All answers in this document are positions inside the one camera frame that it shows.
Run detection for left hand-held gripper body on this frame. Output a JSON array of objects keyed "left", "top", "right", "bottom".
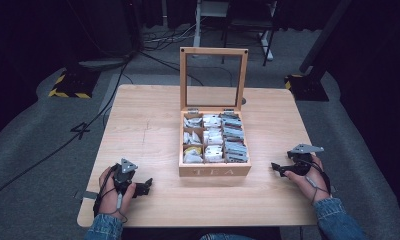
[{"left": 112, "top": 158, "right": 139, "bottom": 198}]

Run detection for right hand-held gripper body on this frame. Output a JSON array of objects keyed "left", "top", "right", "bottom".
[{"left": 286, "top": 143, "right": 325, "bottom": 177}]

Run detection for wooden tea box with glass lid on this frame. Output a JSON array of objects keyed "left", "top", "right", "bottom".
[{"left": 178, "top": 46, "right": 252, "bottom": 178}]

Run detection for person's right hand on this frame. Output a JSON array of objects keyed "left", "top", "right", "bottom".
[{"left": 283, "top": 154, "right": 332, "bottom": 204}]

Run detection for person's left hand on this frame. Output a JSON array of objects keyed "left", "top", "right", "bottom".
[{"left": 97, "top": 165, "right": 137, "bottom": 221}]

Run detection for row of grey tea packets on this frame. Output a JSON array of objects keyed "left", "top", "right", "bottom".
[{"left": 220, "top": 112, "right": 249, "bottom": 164}]

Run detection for pile of white tea bags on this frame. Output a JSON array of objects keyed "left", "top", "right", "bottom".
[{"left": 183, "top": 115, "right": 204, "bottom": 164}]

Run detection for black tape floor mark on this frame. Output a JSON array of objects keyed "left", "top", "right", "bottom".
[{"left": 70, "top": 122, "right": 91, "bottom": 141}]

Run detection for stacks of white tea packets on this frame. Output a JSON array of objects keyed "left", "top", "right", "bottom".
[{"left": 202, "top": 114, "right": 226, "bottom": 164}]

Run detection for black stand base yellow stripes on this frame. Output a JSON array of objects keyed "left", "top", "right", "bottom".
[
  {"left": 48, "top": 68, "right": 101, "bottom": 100},
  {"left": 284, "top": 73, "right": 330, "bottom": 102}
]

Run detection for person's denim lap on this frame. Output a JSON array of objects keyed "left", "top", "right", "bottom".
[{"left": 199, "top": 232, "right": 256, "bottom": 240}]

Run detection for dark slanted stand pole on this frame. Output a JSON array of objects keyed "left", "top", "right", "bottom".
[{"left": 299, "top": 0, "right": 353, "bottom": 74}]

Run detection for white metal stand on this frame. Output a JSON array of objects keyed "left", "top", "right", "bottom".
[{"left": 192, "top": 0, "right": 275, "bottom": 62}]

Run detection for right hand-held gripper cable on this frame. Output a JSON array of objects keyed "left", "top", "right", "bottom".
[{"left": 296, "top": 158, "right": 332, "bottom": 205}]

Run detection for hand-held gripper cable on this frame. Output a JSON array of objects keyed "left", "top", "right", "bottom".
[
  {"left": 92, "top": 163, "right": 129, "bottom": 224},
  {"left": 296, "top": 158, "right": 332, "bottom": 205}
]

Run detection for left hand-held gripper cable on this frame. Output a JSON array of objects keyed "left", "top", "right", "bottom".
[{"left": 92, "top": 163, "right": 129, "bottom": 224}]

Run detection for long black floor cable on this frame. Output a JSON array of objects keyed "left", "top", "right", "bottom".
[{"left": 0, "top": 49, "right": 137, "bottom": 203}]

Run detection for black metal frame stand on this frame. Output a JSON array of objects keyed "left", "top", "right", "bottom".
[{"left": 221, "top": 0, "right": 280, "bottom": 67}]

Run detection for bundle of floor cables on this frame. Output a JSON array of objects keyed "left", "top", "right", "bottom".
[{"left": 141, "top": 23, "right": 202, "bottom": 52}]

